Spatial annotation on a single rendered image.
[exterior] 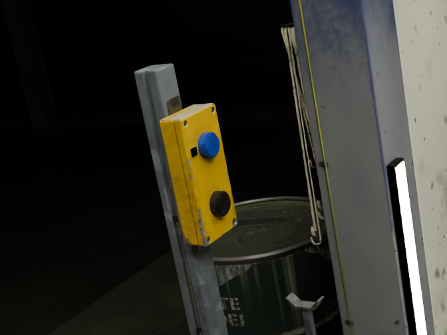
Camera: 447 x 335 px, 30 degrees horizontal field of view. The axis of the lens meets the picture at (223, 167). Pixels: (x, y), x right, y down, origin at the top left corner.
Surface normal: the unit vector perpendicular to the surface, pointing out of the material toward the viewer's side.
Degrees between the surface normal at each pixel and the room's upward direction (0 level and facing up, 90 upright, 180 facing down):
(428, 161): 90
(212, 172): 90
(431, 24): 90
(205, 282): 90
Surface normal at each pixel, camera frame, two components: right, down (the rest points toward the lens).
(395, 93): 0.83, 0.00
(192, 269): -0.53, 0.33
